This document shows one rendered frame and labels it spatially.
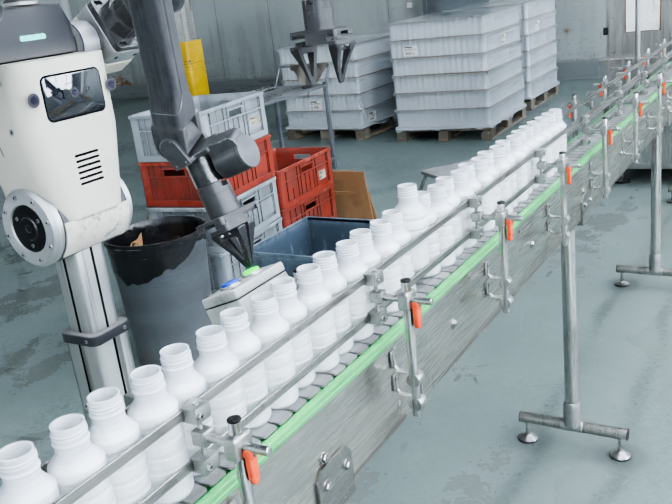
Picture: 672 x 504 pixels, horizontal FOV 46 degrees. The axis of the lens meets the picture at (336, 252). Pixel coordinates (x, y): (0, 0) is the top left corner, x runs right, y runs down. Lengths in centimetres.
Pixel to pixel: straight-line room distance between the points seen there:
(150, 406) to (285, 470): 26
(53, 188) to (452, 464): 172
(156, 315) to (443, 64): 507
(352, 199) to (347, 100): 379
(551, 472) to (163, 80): 193
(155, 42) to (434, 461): 194
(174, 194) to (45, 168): 230
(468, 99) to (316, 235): 574
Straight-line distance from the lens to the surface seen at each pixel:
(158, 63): 127
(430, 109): 809
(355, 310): 131
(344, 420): 126
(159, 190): 390
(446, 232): 161
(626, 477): 278
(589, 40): 1165
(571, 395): 278
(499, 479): 274
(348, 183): 487
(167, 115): 131
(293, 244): 225
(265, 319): 112
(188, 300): 354
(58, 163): 159
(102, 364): 176
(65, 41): 173
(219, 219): 133
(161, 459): 98
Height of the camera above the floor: 156
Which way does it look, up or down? 18 degrees down
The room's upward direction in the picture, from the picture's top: 7 degrees counter-clockwise
